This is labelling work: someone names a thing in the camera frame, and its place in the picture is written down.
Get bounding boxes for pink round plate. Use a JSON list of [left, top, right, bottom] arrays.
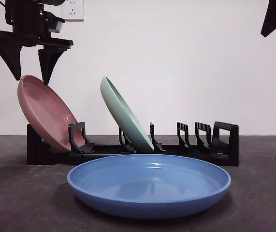
[[17, 74, 85, 153]]

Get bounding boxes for green round plate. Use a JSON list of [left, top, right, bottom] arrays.
[[100, 76, 155, 153]]

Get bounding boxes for blue round plate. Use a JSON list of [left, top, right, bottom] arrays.
[[67, 154, 232, 220]]

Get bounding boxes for black plastic dish rack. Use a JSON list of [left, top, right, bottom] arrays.
[[27, 121, 239, 167]]

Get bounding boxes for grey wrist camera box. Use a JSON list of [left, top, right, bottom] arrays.
[[47, 14, 66, 33]]

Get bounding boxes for white wall socket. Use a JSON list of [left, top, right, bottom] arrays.
[[61, 0, 85, 22]]

